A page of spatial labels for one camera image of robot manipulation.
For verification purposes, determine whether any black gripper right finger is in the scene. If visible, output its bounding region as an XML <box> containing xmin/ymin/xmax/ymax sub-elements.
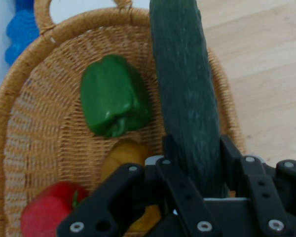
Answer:
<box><xmin>219</xmin><ymin>134</ymin><xmax>296</xmax><ymax>237</ymax></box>

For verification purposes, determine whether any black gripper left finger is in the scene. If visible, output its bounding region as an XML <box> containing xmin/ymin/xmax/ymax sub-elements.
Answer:
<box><xmin>56</xmin><ymin>134</ymin><xmax>222</xmax><ymax>237</ymax></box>

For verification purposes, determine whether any long green cucumber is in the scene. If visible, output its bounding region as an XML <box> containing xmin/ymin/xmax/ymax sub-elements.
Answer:
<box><xmin>148</xmin><ymin>0</ymin><xmax>230</xmax><ymax>199</ymax></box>

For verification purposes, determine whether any yellow bell pepper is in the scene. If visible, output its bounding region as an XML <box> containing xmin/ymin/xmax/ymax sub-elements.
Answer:
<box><xmin>100</xmin><ymin>140</ymin><xmax>161</xmax><ymax>233</ymax></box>

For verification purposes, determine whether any green bell pepper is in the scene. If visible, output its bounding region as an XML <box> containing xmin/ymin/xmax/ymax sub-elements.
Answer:
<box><xmin>79</xmin><ymin>54</ymin><xmax>151</xmax><ymax>139</ymax></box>

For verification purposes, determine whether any red bell pepper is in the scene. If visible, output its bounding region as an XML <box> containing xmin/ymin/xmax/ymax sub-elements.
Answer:
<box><xmin>20</xmin><ymin>181</ymin><xmax>90</xmax><ymax>237</ymax></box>

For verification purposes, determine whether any woven wicker basket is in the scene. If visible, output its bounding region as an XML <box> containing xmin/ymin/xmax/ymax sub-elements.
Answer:
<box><xmin>0</xmin><ymin>0</ymin><xmax>248</xmax><ymax>237</ymax></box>

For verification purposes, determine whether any dark blue foam piece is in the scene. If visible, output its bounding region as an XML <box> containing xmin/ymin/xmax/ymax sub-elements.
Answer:
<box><xmin>4</xmin><ymin>0</ymin><xmax>42</xmax><ymax>67</ymax></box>

